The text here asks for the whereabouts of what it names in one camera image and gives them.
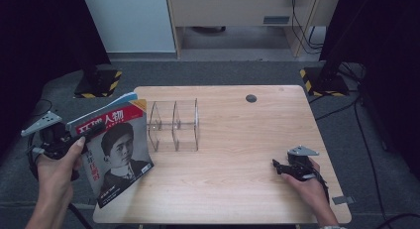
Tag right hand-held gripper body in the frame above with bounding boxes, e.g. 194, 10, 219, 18
284, 145, 321, 182

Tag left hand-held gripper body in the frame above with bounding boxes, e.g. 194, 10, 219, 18
20, 110, 79, 161

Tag magazine with portrait cover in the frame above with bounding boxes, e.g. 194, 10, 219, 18
65, 91, 156, 210

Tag clear acrylic divider rack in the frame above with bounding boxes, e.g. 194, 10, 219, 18
145, 97, 200, 154

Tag person's right hand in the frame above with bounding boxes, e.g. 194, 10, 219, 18
280, 157, 332, 212

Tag person's left hand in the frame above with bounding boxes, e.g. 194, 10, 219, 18
35, 137, 86, 207

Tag black stand with striped base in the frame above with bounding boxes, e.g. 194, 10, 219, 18
73, 61, 124, 99
299, 50, 351, 98

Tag grey tape piece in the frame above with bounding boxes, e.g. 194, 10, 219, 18
331, 195, 356, 206

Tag dark curtain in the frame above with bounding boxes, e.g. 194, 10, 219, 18
0, 0, 112, 158
319, 0, 420, 181

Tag white cabinet panel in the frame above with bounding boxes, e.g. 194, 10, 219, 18
80, 0, 176, 55

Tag grey label on desk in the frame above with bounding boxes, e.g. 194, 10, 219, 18
262, 15, 291, 26

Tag light wooden desk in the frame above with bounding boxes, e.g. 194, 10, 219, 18
164, 0, 343, 60

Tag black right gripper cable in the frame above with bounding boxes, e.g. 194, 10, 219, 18
308, 161, 332, 204

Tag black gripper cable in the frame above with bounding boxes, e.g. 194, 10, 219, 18
308, 161, 332, 204
27, 133, 95, 229

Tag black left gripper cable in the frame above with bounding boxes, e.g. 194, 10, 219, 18
27, 133, 95, 229

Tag thin black floor cable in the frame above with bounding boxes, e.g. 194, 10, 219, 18
32, 98, 53, 118

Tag black hanging cables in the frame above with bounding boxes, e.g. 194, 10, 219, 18
289, 0, 328, 56

